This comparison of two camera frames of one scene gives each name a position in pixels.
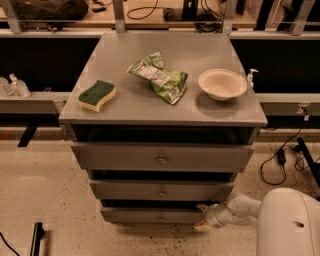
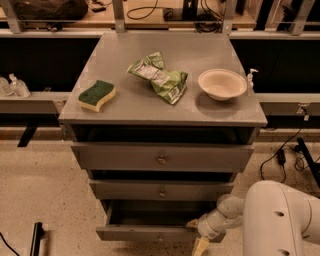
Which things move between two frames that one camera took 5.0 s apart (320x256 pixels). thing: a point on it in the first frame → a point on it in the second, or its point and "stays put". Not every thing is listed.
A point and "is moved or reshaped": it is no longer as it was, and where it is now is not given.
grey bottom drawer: x=153 y=214 is moved or reshaped
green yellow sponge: x=92 y=97 stays put
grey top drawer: x=164 y=156 stays put
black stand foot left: x=38 y=233 stays put
